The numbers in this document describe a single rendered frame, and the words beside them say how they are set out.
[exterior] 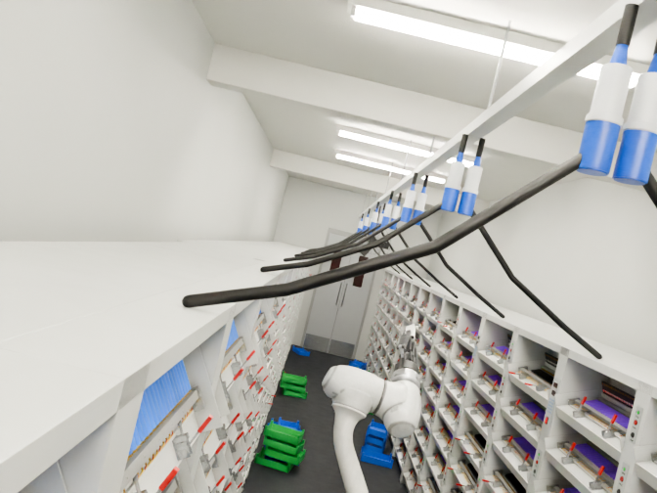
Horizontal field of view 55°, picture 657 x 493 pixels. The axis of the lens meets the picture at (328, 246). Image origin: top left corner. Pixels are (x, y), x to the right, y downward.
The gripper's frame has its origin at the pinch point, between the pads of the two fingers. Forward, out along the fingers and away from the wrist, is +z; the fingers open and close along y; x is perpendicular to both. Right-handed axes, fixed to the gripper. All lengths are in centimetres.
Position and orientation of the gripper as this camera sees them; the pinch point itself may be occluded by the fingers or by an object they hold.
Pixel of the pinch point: (410, 333)
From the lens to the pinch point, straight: 211.9
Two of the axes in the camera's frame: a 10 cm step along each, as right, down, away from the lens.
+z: 1.7, -5.4, 8.2
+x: -8.9, 2.8, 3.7
